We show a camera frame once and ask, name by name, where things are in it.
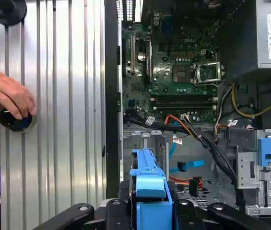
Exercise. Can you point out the thin metal locking lever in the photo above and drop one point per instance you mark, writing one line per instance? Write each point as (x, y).
(207, 84)

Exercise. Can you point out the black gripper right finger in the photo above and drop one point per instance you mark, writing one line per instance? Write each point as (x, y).
(188, 215)

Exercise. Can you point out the person's hand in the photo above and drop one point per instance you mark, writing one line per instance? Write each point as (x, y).
(3, 91)

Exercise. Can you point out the open black PC case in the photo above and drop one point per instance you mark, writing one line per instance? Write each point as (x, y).
(112, 95)

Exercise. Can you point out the green motherboard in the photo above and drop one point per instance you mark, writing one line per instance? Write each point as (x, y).
(173, 50)

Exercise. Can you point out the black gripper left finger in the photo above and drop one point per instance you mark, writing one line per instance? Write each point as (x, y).
(116, 215)

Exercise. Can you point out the CPU socket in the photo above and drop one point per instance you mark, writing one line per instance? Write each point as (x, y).
(182, 74)

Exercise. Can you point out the hard disk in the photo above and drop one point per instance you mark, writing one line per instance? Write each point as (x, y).
(149, 187)

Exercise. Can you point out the metal disk bay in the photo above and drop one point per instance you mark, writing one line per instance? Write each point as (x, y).
(161, 155)

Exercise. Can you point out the metal drive cage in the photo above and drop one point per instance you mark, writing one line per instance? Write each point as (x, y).
(245, 167)

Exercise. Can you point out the black round stand foot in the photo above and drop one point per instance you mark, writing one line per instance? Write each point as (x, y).
(10, 12)

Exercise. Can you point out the metal socket cover frame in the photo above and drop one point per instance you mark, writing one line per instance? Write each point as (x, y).
(218, 72)

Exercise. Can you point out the white expansion slot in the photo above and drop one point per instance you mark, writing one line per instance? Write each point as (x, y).
(133, 55)

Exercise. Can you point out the black RAM slot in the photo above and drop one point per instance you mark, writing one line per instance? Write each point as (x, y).
(183, 100)
(183, 104)
(183, 97)

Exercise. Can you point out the black expansion slot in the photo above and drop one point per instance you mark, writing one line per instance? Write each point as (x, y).
(148, 62)

